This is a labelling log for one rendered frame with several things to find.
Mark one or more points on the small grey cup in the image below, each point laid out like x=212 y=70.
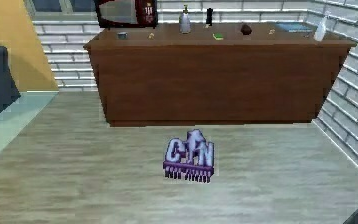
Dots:
x=122 y=35

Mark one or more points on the small yellow item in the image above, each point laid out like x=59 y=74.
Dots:
x=271 y=31
x=151 y=35

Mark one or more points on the brown round potato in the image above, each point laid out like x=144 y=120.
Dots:
x=246 y=29

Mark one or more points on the white bottle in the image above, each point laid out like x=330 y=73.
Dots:
x=320 y=30

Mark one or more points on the black pepper mill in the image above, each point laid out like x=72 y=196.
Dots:
x=209 y=16

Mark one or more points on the dark red microwave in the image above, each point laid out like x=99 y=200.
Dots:
x=127 y=12

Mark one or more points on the window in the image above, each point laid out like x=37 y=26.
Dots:
x=62 y=5

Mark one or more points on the grey spray bottle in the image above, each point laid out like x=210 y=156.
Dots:
x=185 y=22

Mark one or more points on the green sponge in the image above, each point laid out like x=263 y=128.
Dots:
x=217 y=36

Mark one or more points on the brown wooden counter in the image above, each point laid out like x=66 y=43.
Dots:
x=207 y=83

